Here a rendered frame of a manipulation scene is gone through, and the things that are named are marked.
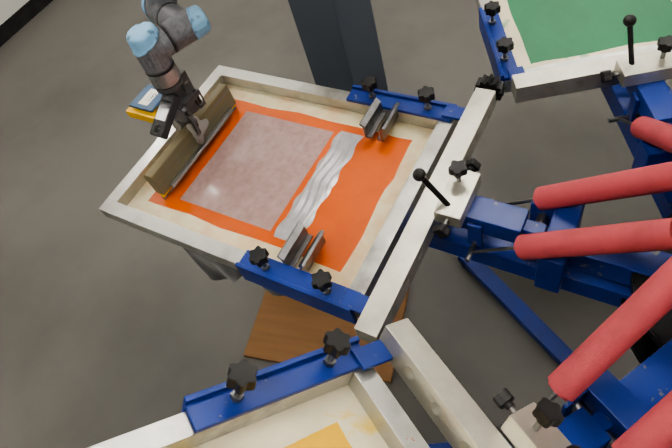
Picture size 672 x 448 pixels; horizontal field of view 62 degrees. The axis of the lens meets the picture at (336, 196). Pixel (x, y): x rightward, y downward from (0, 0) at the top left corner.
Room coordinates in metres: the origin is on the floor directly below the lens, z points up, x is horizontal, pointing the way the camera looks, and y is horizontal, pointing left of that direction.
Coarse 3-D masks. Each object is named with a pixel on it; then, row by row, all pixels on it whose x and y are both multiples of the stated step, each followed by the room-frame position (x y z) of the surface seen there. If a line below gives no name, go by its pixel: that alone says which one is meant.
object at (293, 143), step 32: (224, 128) 1.25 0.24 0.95; (256, 128) 1.20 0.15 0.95; (288, 128) 1.16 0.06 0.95; (320, 128) 1.11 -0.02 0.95; (352, 128) 1.07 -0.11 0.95; (256, 160) 1.08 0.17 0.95; (288, 160) 1.04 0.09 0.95; (352, 160) 0.96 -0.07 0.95; (384, 160) 0.92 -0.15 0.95; (352, 192) 0.86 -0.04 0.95
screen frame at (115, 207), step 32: (288, 96) 1.28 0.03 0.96; (320, 96) 1.20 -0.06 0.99; (448, 128) 0.92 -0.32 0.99; (128, 192) 1.11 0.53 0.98; (416, 192) 0.77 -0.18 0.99; (128, 224) 1.02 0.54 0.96; (160, 224) 0.95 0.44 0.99; (384, 224) 0.71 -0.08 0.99; (224, 256) 0.79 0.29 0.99; (384, 256) 0.64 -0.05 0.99; (352, 288) 0.59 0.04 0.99
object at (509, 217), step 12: (480, 204) 0.64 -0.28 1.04; (492, 204) 0.63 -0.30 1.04; (504, 204) 0.62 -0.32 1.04; (468, 216) 0.62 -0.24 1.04; (480, 216) 0.61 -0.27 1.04; (492, 216) 0.60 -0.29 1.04; (504, 216) 0.59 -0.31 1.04; (516, 216) 0.58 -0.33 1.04; (528, 216) 0.58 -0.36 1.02; (492, 228) 0.59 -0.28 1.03; (504, 228) 0.57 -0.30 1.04; (516, 228) 0.56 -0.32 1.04
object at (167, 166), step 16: (208, 96) 1.29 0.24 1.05; (224, 96) 1.29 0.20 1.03; (208, 112) 1.24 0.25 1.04; (224, 112) 1.27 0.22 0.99; (208, 128) 1.22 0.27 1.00; (176, 144) 1.14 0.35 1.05; (192, 144) 1.17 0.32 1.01; (160, 160) 1.11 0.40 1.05; (176, 160) 1.12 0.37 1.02; (144, 176) 1.07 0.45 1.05; (160, 176) 1.07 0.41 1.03; (160, 192) 1.06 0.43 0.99
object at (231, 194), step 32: (224, 160) 1.13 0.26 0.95; (192, 192) 1.05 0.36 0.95; (224, 192) 1.01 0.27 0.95; (256, 192) 0.97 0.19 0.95; (288, 192) 0.93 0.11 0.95; (224, 224) 0.91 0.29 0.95; (256, 224) 0.87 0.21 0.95; (320, 224) 0.80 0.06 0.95; (352, 224) 0.77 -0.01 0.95; (320, 256) 0.72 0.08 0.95
